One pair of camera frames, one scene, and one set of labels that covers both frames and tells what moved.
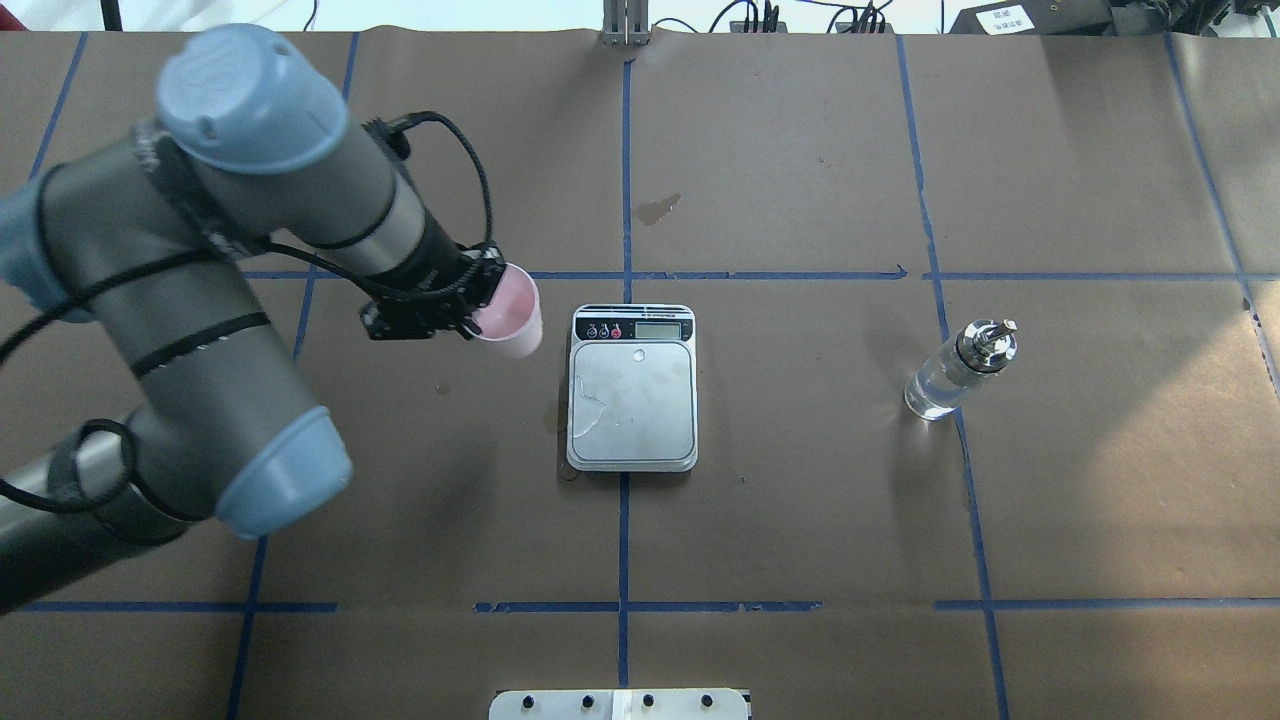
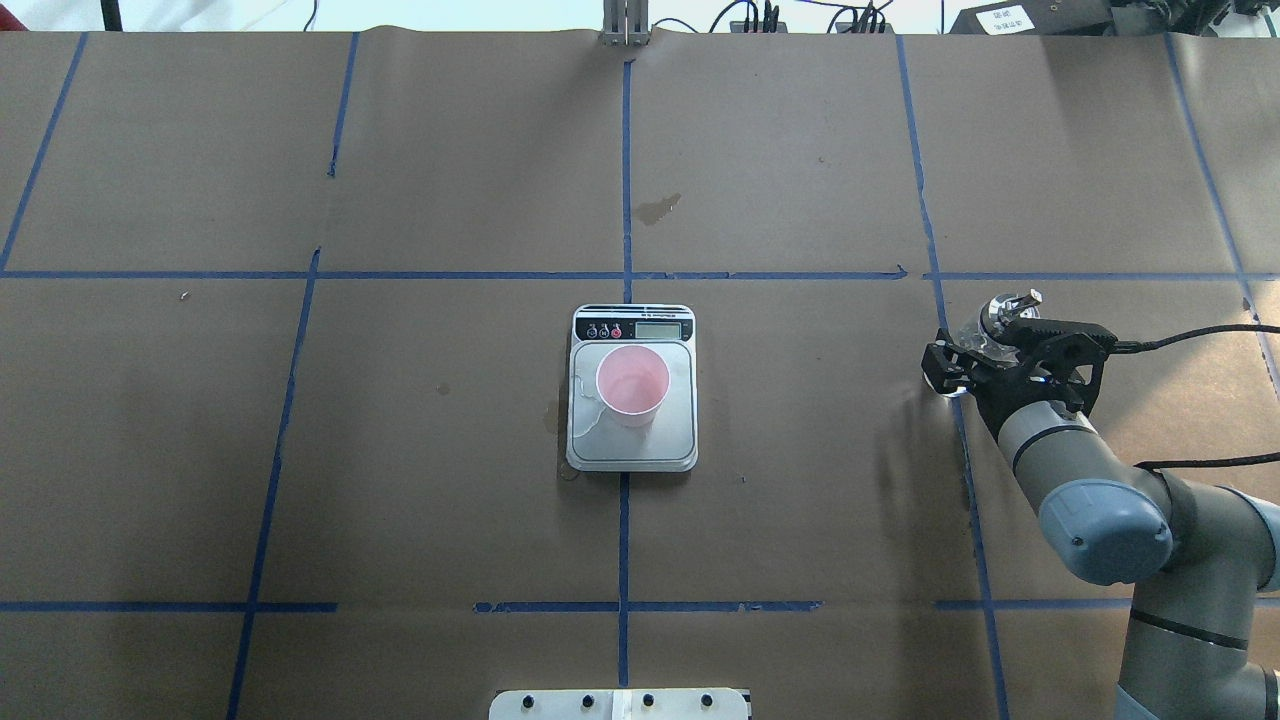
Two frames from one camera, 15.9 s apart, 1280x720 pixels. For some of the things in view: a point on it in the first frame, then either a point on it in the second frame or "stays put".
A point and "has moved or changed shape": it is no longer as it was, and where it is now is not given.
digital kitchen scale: x=632 y=388 stays put
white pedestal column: x=623 y=704 stays put
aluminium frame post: x=626 y=23 stays put
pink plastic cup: x=511 y=322 -> x=632 y=381
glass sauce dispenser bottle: x=944 y=379 has moved or changed shape
